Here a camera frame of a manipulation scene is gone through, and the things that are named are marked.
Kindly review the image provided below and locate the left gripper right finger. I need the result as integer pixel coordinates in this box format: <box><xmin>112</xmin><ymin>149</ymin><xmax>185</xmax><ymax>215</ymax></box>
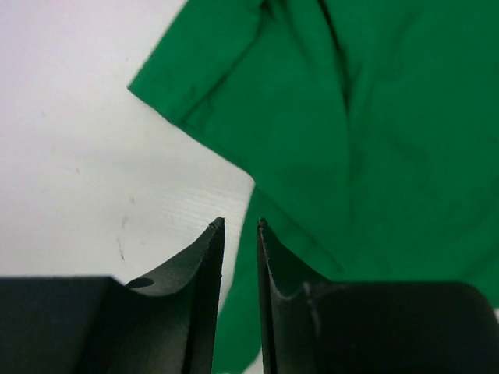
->
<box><xmin>257</xmin><ymin>220</ymin><xmax>498</xmax><ymax>373</ymax></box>

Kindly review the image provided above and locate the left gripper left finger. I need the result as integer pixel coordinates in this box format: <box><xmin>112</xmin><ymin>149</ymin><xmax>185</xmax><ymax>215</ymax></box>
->
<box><xmin>1</xmin><ymin>218</ymin><xmax>225</xmax><ymax>373</ymax></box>

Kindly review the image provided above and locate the green t-shirt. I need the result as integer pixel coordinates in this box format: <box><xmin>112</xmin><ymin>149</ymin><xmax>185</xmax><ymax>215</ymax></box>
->
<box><xmin>129</xmin><ymin>1</ymin><xmax>498</xmax><ymax>373</ymax></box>

